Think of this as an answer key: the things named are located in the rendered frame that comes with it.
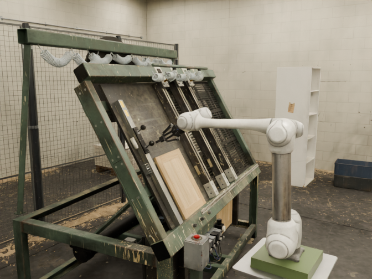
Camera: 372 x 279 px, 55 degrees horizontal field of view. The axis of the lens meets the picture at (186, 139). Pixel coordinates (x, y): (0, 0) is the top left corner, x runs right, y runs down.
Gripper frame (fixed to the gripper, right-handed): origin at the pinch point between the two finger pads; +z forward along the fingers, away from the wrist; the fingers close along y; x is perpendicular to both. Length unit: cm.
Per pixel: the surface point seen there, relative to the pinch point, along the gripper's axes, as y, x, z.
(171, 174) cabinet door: -24.0, -15.6, 14.1
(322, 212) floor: -169, -305, -2
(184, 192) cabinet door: -40.7, -19.8, 14.1
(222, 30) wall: 215, -587, 73
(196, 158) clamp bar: -22, -54, 9
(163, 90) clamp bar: 41, -54, 9
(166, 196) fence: -36.1, 6.9, 11.7
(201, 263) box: -78, 32, -6
